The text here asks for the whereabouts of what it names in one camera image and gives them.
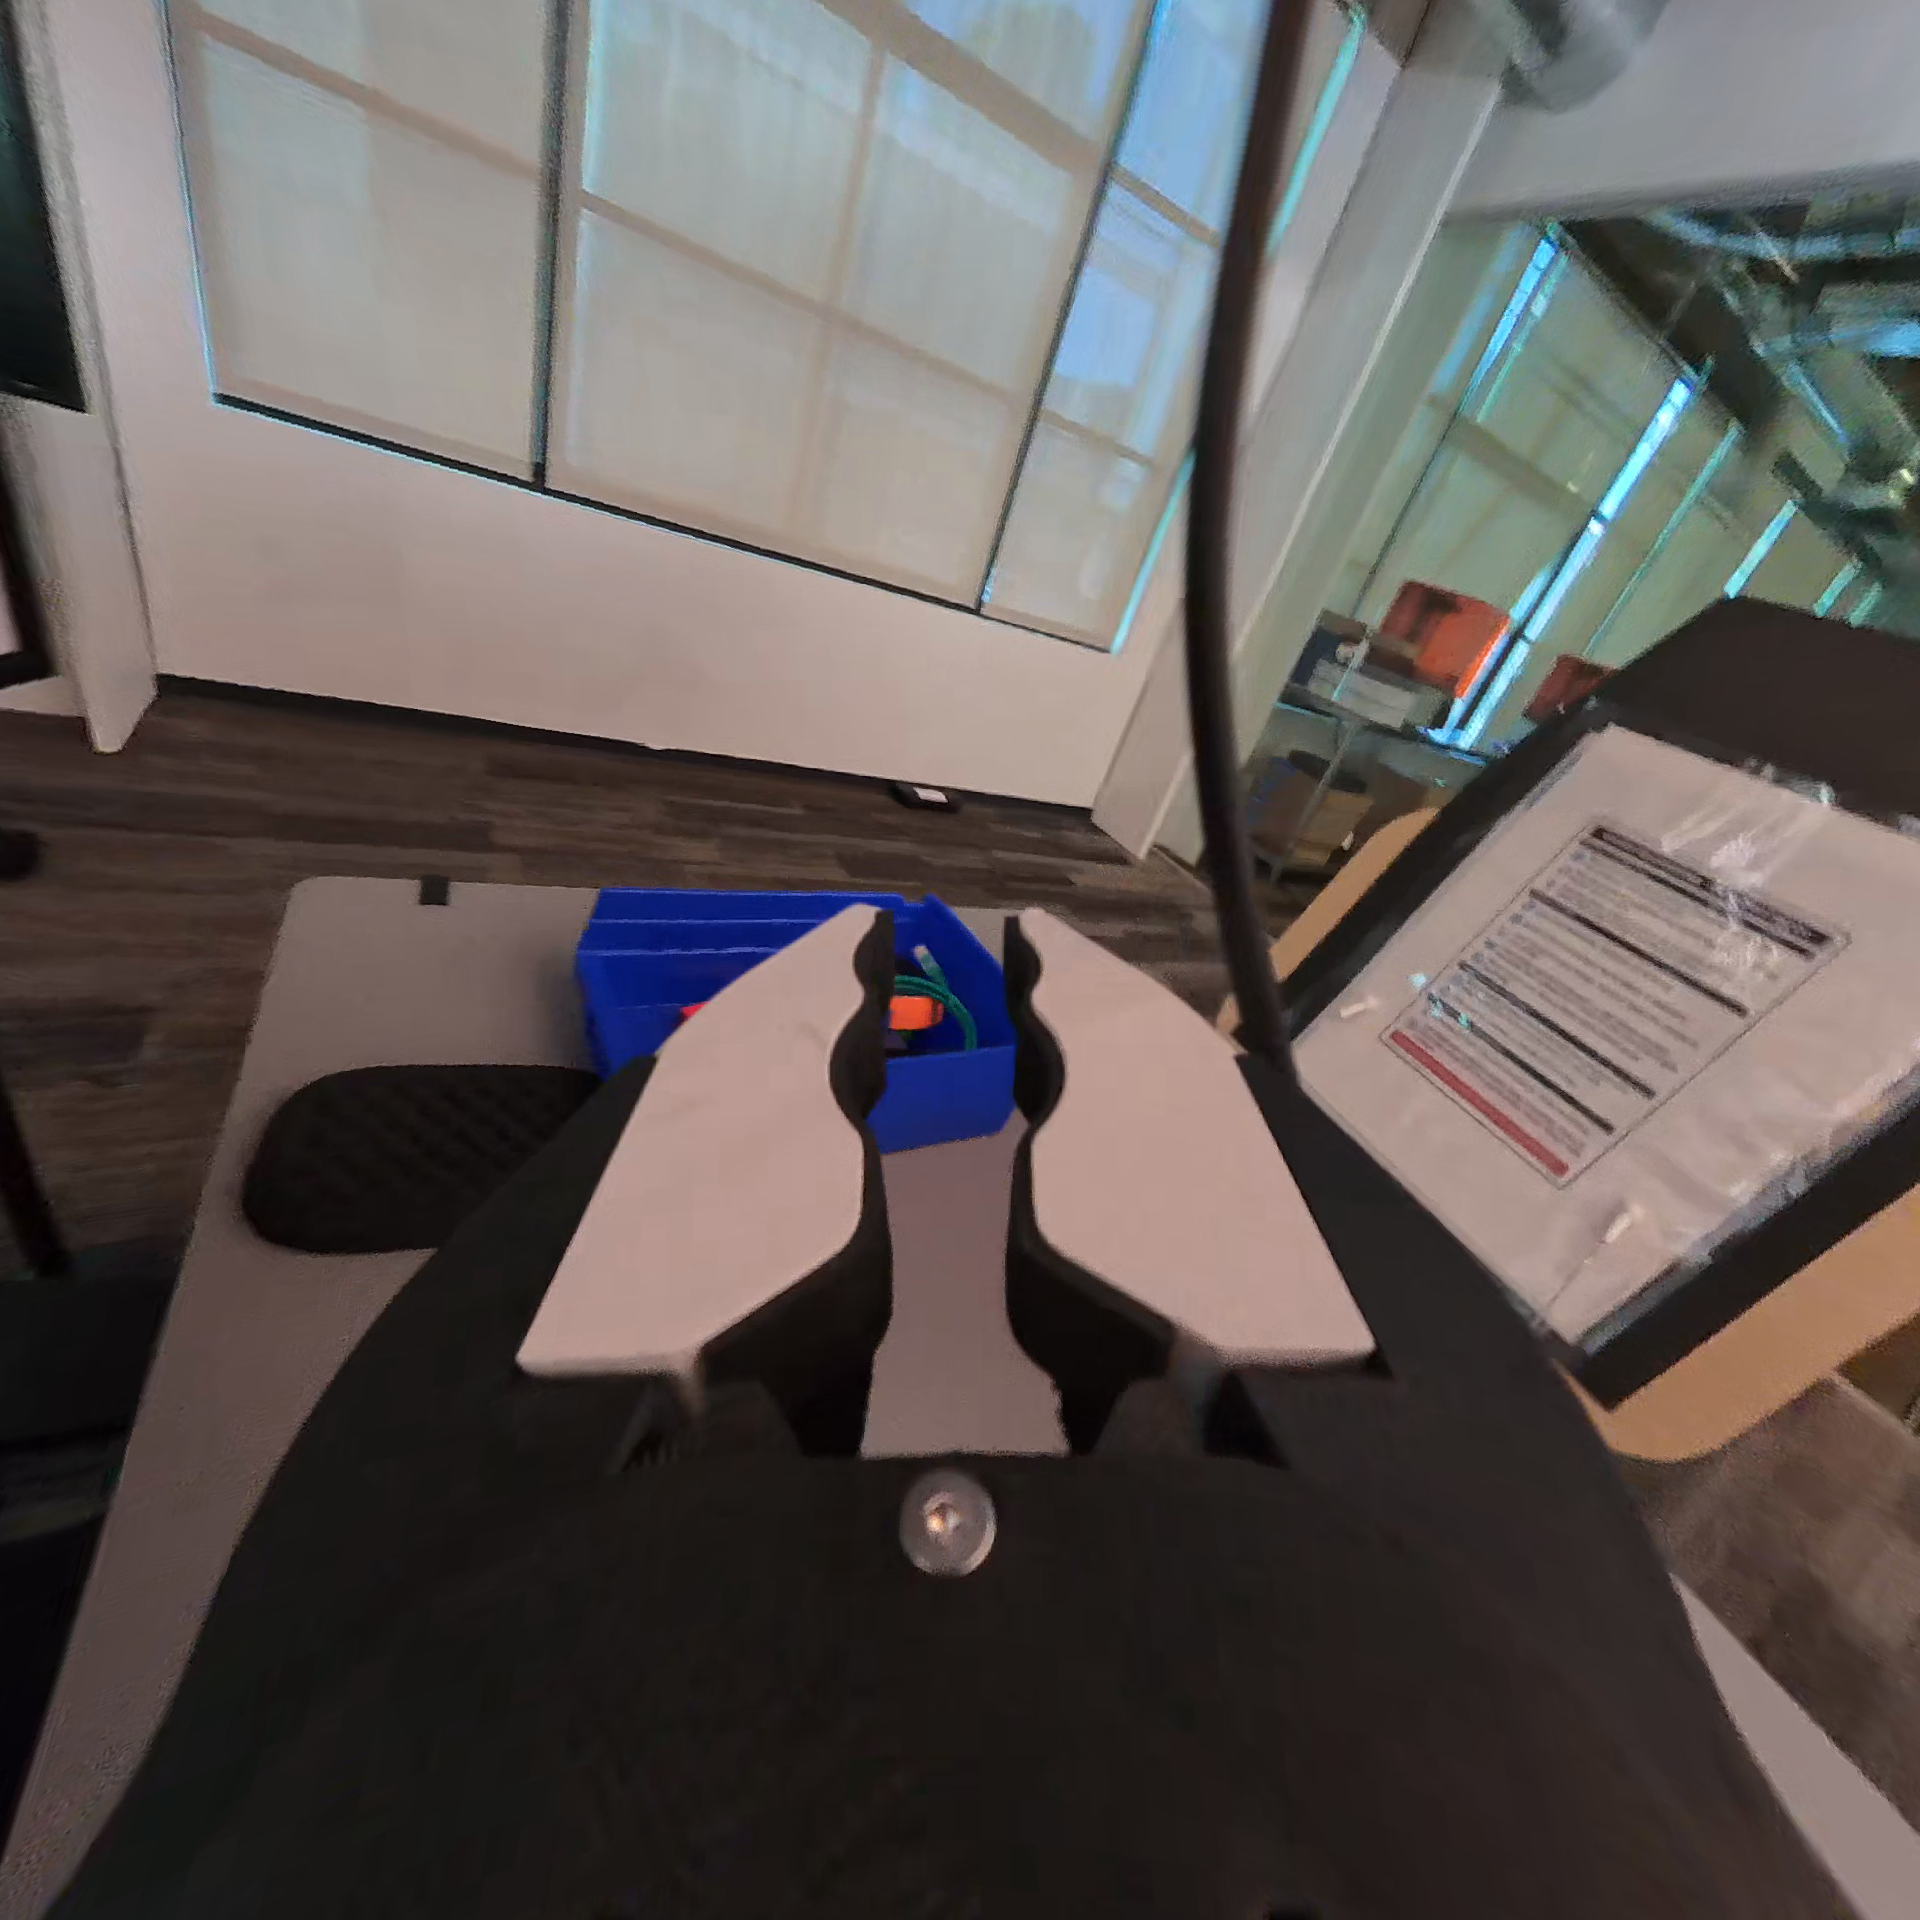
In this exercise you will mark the orange tape roll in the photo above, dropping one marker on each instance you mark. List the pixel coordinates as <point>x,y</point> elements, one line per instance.
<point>913,1009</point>

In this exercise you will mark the black curved band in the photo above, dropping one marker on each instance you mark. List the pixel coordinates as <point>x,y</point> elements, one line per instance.
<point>1206,602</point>

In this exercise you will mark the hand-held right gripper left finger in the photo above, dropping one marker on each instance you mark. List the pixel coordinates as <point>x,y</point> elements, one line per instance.
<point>707,1201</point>

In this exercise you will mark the ribbed blue plastic bin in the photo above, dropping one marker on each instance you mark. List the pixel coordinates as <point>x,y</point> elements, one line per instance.
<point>946,1098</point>

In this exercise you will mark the black chair armrest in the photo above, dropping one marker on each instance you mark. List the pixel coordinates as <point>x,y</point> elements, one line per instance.
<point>405,1156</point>

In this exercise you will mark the orange box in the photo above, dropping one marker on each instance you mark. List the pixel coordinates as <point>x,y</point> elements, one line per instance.
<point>1439,639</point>

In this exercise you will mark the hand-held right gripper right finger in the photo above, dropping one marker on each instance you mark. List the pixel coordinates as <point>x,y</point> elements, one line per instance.
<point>1183,1201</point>

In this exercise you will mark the black floor box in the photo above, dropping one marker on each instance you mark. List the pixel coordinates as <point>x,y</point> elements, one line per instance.
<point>921,796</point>

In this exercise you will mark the instruction sheet sign stand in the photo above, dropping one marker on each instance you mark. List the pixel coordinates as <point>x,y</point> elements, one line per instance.
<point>1621,1020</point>

